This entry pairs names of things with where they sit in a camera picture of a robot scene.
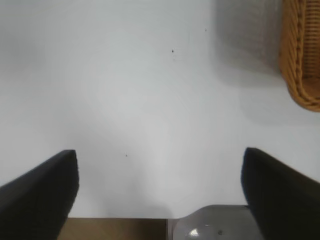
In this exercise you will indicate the brown woven wicker basket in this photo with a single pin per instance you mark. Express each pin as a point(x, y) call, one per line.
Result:
point(295, 62)

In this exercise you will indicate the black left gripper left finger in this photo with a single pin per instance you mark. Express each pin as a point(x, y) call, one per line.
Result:
point(37, 200)

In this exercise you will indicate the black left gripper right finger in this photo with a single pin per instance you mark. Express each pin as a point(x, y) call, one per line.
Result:
point(282, 200)

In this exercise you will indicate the grey metal base plate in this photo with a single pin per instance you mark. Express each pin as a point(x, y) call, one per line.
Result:
point(212, 222)

